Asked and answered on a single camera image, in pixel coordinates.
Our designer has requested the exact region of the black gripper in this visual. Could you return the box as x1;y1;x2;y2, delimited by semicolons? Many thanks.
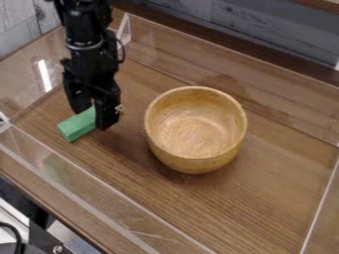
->
59;43;123;131

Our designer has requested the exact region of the green rectangular block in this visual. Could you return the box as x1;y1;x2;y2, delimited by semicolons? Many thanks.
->
57;107;95;142

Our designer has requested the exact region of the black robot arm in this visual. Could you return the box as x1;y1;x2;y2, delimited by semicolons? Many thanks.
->
52;0;125;130

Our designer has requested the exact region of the brown wooden bowl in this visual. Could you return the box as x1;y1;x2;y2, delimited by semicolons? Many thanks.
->
144;86;248;175

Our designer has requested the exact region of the clear acrylic corner bracket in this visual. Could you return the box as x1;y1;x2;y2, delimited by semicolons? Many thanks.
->
112;13;131;46

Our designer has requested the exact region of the clear acrylic tray wall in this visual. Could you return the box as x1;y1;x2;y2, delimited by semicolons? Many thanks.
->
0;14;339;254

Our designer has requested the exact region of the black metal mount with bolt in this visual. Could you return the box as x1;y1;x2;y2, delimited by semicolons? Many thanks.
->
29;227;75;254

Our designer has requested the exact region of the black cable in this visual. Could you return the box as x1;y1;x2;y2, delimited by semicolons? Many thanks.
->
0;221;24;254

